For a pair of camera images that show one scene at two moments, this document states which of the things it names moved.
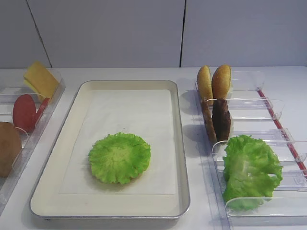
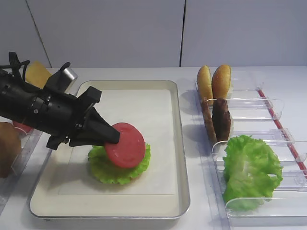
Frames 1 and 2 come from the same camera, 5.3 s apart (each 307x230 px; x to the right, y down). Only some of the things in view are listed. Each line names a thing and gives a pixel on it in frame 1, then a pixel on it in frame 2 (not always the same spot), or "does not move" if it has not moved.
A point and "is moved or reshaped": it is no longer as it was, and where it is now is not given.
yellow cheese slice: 41,79 does not move
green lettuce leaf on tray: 118,158 does not move
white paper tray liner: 146,113 does not move
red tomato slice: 24,113 is moved or reshaped
